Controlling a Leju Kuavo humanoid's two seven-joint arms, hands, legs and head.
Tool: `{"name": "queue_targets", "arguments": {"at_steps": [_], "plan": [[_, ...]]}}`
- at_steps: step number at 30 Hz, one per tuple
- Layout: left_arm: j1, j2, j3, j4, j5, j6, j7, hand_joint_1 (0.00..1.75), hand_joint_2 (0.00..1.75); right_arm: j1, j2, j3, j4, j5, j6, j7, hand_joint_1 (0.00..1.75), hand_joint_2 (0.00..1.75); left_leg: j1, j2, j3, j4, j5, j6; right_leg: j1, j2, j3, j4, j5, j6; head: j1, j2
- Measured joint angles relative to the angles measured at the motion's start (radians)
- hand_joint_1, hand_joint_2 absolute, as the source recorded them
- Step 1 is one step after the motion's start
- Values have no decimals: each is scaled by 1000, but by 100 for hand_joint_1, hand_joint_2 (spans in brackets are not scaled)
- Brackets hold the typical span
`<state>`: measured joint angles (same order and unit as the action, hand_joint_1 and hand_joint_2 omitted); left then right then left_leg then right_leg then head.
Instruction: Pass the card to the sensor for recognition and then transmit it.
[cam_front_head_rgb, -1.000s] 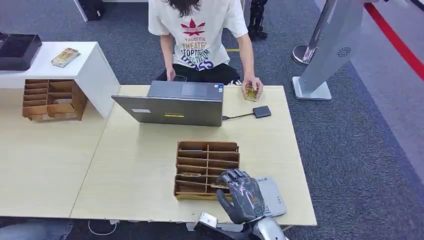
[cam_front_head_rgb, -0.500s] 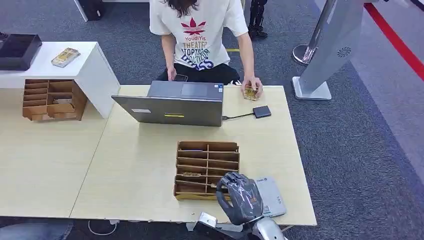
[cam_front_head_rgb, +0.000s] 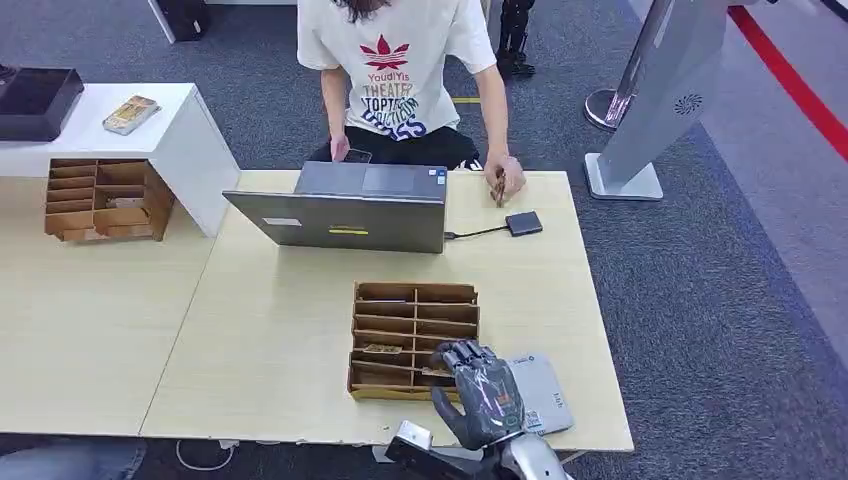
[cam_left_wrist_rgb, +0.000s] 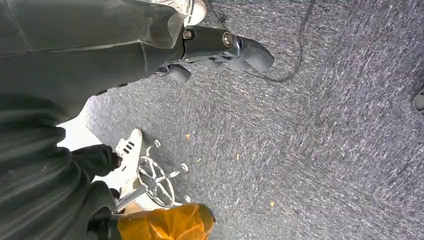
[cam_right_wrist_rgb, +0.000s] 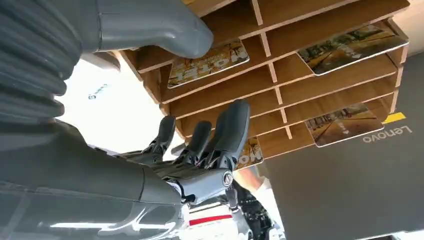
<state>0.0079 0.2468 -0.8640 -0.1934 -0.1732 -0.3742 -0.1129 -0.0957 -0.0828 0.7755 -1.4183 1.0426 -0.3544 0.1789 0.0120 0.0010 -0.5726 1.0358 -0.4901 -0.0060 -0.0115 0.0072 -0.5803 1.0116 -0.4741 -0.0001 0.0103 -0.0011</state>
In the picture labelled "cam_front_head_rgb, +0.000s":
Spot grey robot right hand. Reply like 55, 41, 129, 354
429, 339, 526, 452

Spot person's left hand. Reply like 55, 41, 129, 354
482, 154, 529, 208

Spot dark square usb adapter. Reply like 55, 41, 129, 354
505, 210, 545, 238

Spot grey flat tablet device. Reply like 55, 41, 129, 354
506, 353, 576, 438

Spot grey open laptop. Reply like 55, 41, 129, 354
222, 160, 450, 255

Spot wooden slotted card box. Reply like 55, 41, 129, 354
346, 281, 481, 403

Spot person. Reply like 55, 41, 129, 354
295, 0, 529, 208

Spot black robot legs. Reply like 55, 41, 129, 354
495, 0, 538, 81

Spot white desk riser shelf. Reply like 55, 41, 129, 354
0, 82, 242, 238

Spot grey kiosk stand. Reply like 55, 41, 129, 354
584, 0, 730, 202

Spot black cabinet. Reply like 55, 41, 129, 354
146, 0, 213, 45

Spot wrapped deck of cards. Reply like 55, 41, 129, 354
101, 94, 162, 137

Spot wooden box with wide compartments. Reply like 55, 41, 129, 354
43, 157, 177, 243

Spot black plastic tray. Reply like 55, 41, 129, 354
0, 64, 86, 143

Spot blue denim fabric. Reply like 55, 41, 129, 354
0, 442, 148, 480

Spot black adapter cable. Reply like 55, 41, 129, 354
443, 225, 510, 241

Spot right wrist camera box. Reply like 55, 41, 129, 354
385, 419, 497, 480

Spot chrome stanchion post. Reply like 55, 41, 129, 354
584, 0, 670, 132

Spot white loose cable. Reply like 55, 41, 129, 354
175, 438, 241, 472

